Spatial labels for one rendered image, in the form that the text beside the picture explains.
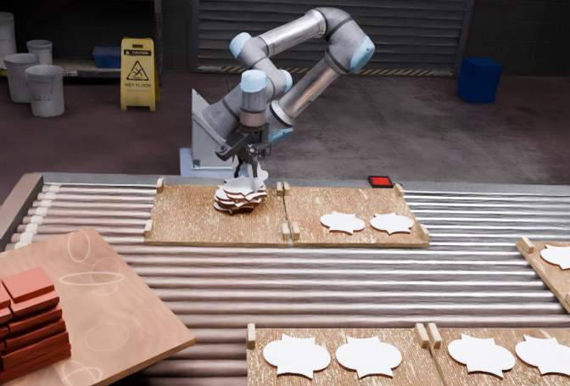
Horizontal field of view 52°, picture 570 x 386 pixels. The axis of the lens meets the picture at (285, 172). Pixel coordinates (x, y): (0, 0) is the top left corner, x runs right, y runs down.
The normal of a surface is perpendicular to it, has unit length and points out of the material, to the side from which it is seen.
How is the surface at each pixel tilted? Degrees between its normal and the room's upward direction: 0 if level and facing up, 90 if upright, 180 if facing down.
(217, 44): 82
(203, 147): 90
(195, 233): 0
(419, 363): 0
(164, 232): 0
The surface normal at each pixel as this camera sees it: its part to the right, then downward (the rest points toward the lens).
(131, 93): 0.11, 0.31
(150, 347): 0.07, -0.90
